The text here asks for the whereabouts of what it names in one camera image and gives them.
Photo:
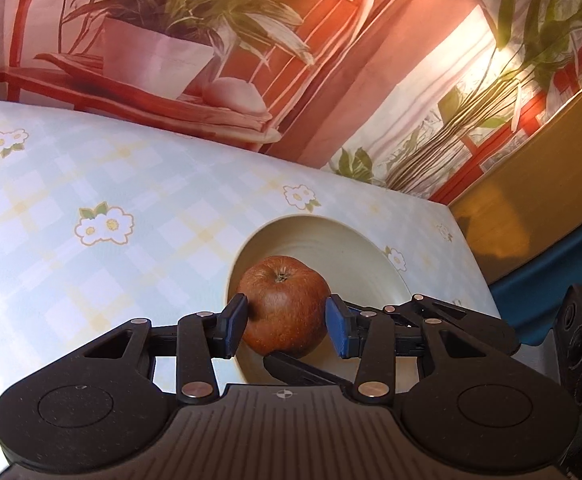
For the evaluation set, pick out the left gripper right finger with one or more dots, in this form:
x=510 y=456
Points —
x=368 y=335

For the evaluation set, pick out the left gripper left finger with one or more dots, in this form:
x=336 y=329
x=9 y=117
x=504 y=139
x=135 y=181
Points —
x=202 y=337

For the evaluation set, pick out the dark brownish red apple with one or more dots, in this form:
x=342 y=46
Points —
x=286 y=306

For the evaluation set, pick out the blue curtain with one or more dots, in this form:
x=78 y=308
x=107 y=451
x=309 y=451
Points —
x=529 y=298

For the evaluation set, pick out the wooden headboard panel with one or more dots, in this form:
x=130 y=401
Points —
x=529 y=201

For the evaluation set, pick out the floral checked tablecloth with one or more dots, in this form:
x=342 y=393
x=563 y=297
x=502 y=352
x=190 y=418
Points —
x=102 y=221

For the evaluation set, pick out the printed room backdrop cloth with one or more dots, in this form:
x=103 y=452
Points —
x=421 y=96

